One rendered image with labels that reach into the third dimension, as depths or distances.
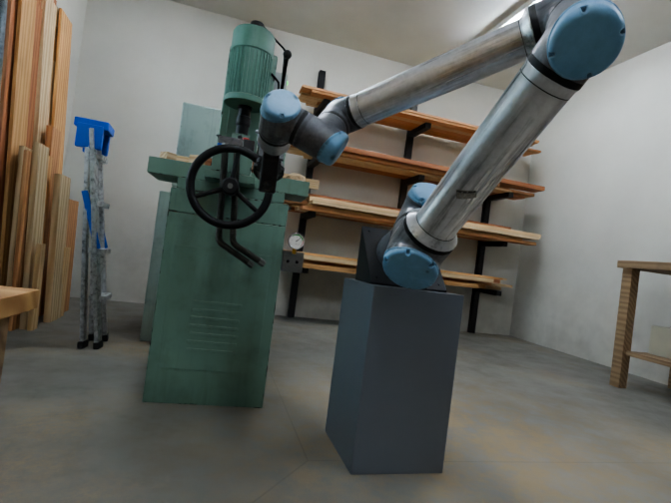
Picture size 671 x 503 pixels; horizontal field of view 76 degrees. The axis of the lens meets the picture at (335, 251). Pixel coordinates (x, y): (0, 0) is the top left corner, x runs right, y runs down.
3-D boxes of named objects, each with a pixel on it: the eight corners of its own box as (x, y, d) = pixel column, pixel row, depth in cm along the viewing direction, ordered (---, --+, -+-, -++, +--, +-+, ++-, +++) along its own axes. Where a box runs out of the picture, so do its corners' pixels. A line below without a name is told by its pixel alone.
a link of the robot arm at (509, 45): (599, -33, 85) (321, 98, 120) (609, -24, 76) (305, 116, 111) (610, 26, 90) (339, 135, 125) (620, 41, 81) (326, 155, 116)
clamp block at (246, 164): (209, 169, 152) (213, 144, 153) (212, 175, 166) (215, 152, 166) (251, 176, 156) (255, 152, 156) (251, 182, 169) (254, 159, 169)
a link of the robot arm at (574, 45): (428, 263, 130) (639, 12, 78) (418, 303, 117) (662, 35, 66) (384, 240, 129) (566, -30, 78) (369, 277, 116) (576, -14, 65)
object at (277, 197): (176, 187, 159) (178, 177, 159) (184, 194, 180) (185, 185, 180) (284, 204, 167) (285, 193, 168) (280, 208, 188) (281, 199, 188)
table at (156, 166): (139, 167, 148) (142, 149, 148) (157, 180, 178) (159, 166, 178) (313, 194, 160) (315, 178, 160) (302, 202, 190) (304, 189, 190)
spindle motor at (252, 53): (222, 95, 170) (233, 18, 170) (225, 109, 187) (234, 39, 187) (267, 104, 173) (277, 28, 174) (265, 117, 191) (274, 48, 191)
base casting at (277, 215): (166, 210, 159) (170, 186, 159) (187, 220, 215) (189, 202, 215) (287, 227, 168) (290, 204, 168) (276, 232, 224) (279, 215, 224)
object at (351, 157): (262, 323, 354) (300, 37, 358) (256, 313, 408) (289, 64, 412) (534, 345, 427) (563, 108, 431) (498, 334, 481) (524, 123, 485)
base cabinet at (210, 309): (139, 402, 157) (165, 210, 158) (167, 360, 214) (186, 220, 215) (263, 408, 166) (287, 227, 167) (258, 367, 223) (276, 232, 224)
